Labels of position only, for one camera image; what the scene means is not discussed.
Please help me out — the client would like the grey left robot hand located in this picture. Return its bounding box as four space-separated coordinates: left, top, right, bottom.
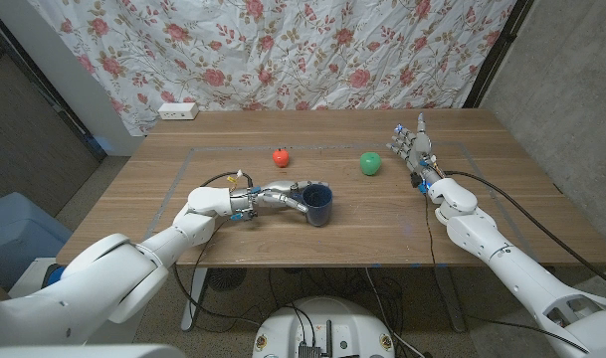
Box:
230 179 331 223

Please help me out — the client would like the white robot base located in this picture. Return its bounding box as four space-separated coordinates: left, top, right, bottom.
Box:
252 296 396 358

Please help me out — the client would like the white robot torso cover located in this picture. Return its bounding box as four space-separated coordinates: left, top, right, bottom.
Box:
0 343 187 358

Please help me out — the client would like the black floor fan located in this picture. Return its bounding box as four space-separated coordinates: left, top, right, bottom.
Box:
206 268 248 292

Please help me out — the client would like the floral fabric backdrop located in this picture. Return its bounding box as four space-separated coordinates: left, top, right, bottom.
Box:
26 0 517 138

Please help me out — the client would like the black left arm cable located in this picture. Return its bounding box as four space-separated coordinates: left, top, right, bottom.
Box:
174 170 264 327

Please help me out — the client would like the white mat with blue shapes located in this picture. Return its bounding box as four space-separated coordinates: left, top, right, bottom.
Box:
8 257 85 299

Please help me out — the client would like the metal table leg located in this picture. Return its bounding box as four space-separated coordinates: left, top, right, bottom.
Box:
180 267 209 332
433 267 468 333

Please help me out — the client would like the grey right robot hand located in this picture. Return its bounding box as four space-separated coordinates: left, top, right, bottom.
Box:
385 111 446 193

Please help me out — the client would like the dark blue mug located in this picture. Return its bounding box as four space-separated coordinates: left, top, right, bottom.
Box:
288 183 334 228

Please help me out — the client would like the green toy apple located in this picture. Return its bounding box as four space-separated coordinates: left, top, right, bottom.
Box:
359 151 383 177

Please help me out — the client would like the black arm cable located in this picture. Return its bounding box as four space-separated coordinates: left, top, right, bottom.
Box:
441 170 606 294
174 170 264 327

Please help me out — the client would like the white power strip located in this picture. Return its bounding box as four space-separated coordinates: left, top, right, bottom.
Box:
157 101 200 121

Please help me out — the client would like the black backdrop pole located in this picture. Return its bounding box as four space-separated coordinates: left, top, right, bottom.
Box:
462 0 535 109

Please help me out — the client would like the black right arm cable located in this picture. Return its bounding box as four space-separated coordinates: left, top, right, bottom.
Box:
441 170 606 294

